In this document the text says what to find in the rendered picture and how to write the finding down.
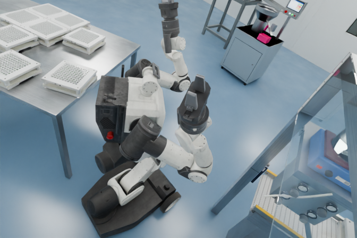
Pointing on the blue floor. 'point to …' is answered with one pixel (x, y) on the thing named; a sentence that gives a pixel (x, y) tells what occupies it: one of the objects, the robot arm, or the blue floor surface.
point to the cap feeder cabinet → (249, 54)
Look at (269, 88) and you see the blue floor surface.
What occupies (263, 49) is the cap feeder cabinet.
